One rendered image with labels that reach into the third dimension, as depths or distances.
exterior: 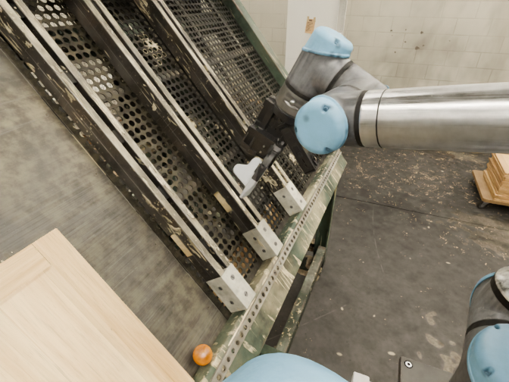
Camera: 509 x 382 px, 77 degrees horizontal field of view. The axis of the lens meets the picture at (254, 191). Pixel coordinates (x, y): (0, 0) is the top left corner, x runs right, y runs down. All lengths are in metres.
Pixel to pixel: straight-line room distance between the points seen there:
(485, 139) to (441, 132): 0.04
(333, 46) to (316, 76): 0.05
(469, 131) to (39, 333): 0.76
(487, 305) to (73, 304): 0.78
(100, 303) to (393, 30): 5.19
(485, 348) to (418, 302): 1.83
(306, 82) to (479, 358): 0.49
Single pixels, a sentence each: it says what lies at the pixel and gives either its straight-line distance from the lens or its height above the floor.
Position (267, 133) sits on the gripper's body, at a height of 1.45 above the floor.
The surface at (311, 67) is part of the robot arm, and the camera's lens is 0.59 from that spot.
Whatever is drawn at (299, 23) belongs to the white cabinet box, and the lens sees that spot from 4.23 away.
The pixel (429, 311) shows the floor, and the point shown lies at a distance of 2.41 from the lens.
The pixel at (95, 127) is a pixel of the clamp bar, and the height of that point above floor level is 1.41.
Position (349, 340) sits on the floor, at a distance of 2.10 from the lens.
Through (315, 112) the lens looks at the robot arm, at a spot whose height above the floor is 1.57.
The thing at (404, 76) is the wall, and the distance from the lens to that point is 5.59.
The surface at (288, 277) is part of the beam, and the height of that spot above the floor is 0.84.
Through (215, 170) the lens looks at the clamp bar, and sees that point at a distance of 1.05.
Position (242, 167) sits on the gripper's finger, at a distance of 0.67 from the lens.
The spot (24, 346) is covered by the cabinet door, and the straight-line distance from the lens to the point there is 0.77.
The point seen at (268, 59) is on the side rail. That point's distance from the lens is 1.89.
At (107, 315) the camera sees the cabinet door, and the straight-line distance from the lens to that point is 0.82.
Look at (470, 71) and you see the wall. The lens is 5.66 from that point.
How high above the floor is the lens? 1.70
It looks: 32 degrees down
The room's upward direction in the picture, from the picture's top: straight up
